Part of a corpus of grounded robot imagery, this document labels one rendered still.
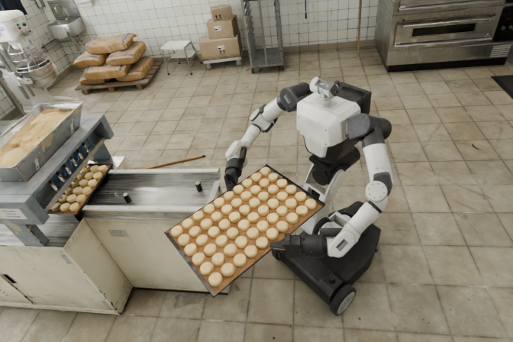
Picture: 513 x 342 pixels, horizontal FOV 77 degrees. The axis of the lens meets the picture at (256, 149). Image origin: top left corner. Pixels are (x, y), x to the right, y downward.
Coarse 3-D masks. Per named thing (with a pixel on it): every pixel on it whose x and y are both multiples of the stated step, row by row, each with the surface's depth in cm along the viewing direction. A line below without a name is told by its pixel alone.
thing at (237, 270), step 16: (256, 208) 145; (288, 208) 143; (272, 224) 137; (288, 224) 136; (176, 240) 137; (192, 240) 136; (272, 240) 131; (208, 256) 129; (224, 256) 128; (256, 256) 126; (240, 272) 122
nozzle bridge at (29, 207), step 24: (96, 120) 192; (72, 144) 174; (96, 144) 195; (48, 168) 160; (0, 192) 150; (24, 192) 147; (48, 192) 165; (0, 216) 152; (24, 216) 149; (48, 216) 154; (24, 240) 163; (48, 240) 167
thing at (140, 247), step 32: (128, 192) 189; (160, 192) 185; (192, 192) 182; (96, 224) 180; (128, 224) 176; (160, 224) 172; (128, 256) 198; (160, 256) 193; (160, 288) 220; (192, 288) 213
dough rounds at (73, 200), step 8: (88, 168) 199; (96, 168) 198; (104, 168) 197; (80, 176) 193; (88, 176) 192; (96, 176) 191; (72, 184) 189; (80, 184) 188; (88, 184) 187; (96, 184) 189; (64, 192) 187; (72, 192) 185; (80, 192) 184; (88, 192) 182; (64, 200) 180; (72, 200) 178; (80, 200) 177; (56, 208) 175; (64, 208) 173; (72, 208) 172
